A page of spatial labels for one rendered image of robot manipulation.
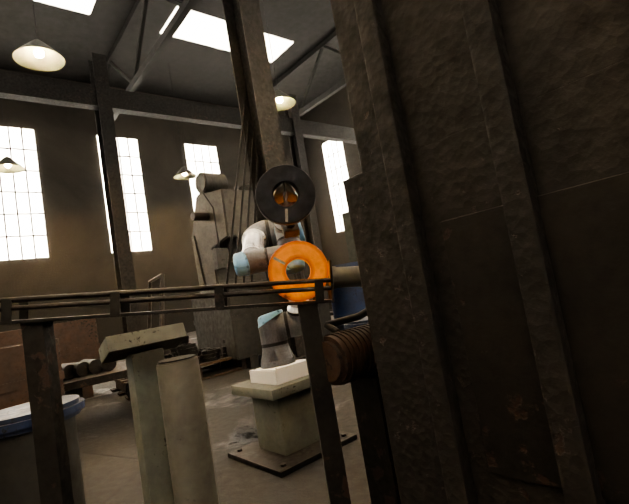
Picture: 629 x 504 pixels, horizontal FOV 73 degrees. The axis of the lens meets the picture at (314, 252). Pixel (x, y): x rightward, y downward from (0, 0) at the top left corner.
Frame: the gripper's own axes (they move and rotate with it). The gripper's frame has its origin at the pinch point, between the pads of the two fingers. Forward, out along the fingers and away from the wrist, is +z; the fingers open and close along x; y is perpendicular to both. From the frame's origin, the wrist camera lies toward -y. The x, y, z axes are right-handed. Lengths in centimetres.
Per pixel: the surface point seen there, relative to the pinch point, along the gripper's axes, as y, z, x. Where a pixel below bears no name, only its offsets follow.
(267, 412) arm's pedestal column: -53, -91, -18
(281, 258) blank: -17.7, -3.9, -3.7
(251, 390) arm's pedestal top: -43, -84, -23
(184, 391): -43, -29, -36
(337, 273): -23.9, -4.7, 9.7
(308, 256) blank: -18.3, -4.0, 3.1
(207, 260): 194, -557, -109
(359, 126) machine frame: -3.3, 26.9, 15.6
